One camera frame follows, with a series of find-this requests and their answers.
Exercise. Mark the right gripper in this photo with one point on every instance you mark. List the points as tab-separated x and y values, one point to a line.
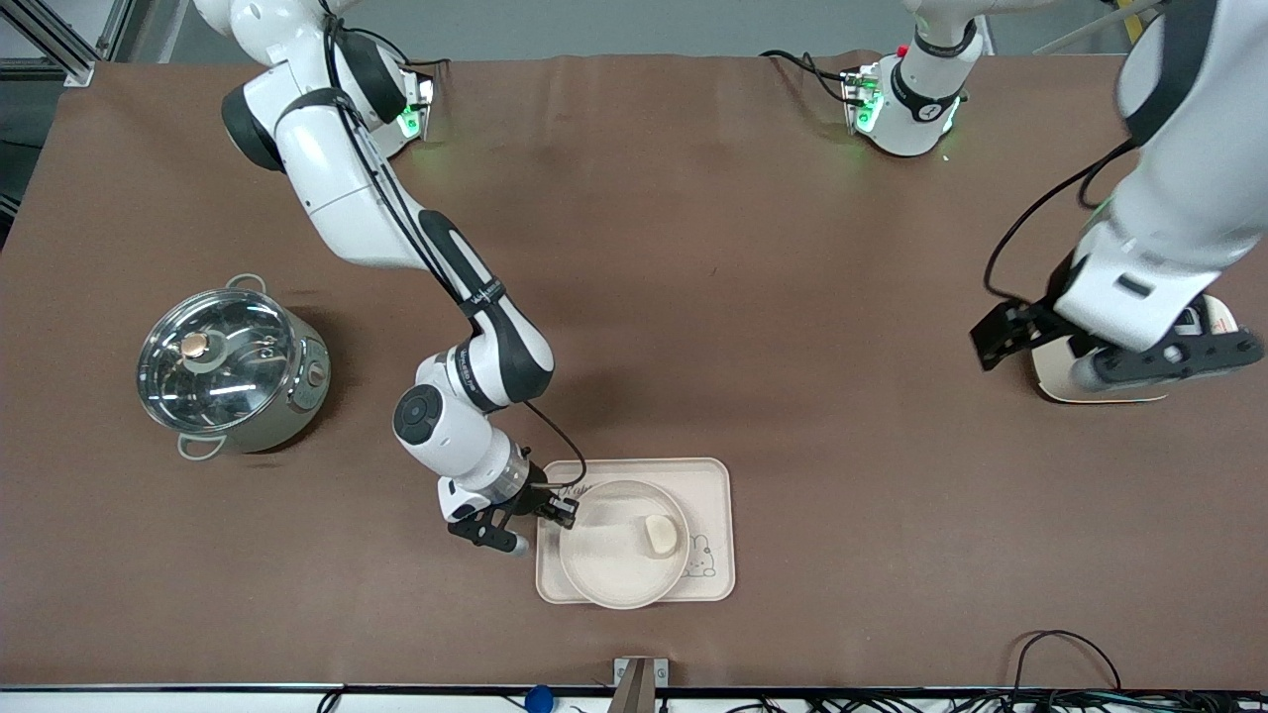
535	498

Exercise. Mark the small cream bun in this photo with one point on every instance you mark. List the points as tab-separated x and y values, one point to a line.
660	536

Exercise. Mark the glass pot lid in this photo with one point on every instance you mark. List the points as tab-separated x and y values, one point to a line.
238	366

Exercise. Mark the blue round knob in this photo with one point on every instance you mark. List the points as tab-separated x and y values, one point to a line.
538	699

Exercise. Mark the cream rabbit print tray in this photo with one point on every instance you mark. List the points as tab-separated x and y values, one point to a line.
713	495

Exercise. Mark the brown table mat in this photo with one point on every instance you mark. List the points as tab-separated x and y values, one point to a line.
693	248

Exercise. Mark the cream two-slot toaster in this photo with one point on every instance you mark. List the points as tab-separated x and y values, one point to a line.
1050	381

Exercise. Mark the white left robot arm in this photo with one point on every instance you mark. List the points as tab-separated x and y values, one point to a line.
1179	198

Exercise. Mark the grey electric cooking pot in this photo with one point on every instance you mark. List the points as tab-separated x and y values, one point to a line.
297	401

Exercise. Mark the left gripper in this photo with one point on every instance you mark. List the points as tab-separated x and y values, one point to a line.
1036	319

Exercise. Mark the aluminium frame profile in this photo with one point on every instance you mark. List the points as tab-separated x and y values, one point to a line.
69	59

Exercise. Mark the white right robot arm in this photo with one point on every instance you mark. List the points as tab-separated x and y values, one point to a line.
337	178

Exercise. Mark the round cream plate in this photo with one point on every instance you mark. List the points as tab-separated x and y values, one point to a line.
609	555

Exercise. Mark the grey metal camera bracket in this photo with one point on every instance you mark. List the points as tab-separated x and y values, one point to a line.
639	683

